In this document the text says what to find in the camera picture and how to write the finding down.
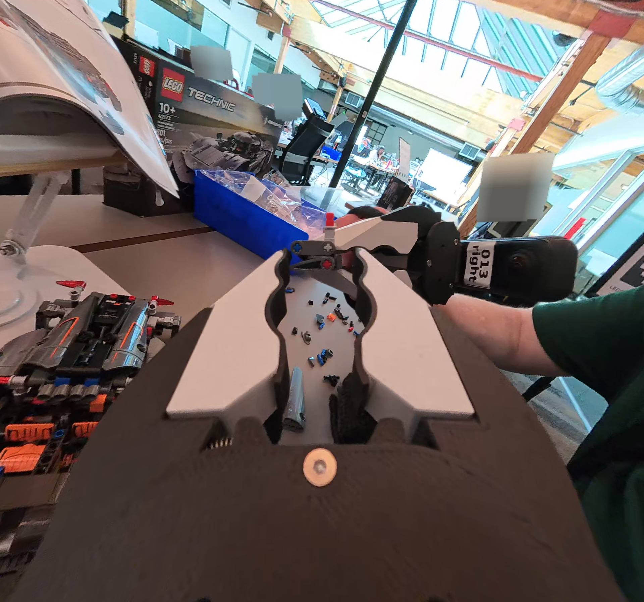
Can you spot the person's right hand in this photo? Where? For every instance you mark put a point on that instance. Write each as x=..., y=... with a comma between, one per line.
x=346, y=219

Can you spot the white board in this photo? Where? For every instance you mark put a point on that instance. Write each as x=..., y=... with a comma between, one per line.
x=442, y=174

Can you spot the white book stand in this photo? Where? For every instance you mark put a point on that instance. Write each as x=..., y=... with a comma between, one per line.
x=65, y=270

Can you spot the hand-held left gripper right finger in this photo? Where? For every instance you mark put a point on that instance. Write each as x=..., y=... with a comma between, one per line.
x=417, y=360

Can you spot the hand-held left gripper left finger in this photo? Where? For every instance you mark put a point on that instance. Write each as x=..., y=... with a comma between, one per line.
x=226, y=360

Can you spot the lego instruction booklet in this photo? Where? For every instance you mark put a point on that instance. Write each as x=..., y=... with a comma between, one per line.
x=60, y=33

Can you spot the lego set box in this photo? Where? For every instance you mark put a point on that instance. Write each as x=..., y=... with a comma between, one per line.
x=211, y=109

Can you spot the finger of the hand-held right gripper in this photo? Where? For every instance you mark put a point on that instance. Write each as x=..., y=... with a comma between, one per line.
x=387, y=233
x=327, y=280

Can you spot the person's right forearm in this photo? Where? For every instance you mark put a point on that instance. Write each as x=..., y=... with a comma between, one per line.
x=493, y=330

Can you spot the scattered loose lego pieces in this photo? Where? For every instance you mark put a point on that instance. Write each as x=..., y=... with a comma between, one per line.
x=329, y=379

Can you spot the clear plastic parts bags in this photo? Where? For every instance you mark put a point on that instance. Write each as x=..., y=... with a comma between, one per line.
x=271, y=194

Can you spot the black pole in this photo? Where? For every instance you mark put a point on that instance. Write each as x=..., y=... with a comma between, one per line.
x=382, y=74

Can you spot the long grey lego blade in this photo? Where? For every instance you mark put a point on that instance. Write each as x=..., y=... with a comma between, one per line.
x=294, y=395

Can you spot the dark boxed set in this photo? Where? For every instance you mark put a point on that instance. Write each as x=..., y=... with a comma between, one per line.
x=397, y=193

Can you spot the wooden post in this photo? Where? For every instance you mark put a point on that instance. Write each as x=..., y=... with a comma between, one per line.
x=564, y=89

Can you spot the black office chair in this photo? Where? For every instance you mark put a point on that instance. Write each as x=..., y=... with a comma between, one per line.
x=307, y=144

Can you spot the blue plastic bin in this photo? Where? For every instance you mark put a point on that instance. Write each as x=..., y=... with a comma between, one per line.
x=236, y=214

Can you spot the framed tag sign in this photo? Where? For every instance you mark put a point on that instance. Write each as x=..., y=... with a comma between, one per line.
x=629, y=270

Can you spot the small lego beam assembly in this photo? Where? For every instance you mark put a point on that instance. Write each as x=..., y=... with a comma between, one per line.
x=314, y=248

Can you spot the silver ventilation duct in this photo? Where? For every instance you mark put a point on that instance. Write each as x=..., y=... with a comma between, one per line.
x=624, y=84

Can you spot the grey and black lego car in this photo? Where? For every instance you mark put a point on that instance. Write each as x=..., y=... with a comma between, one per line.
x=90, y=335

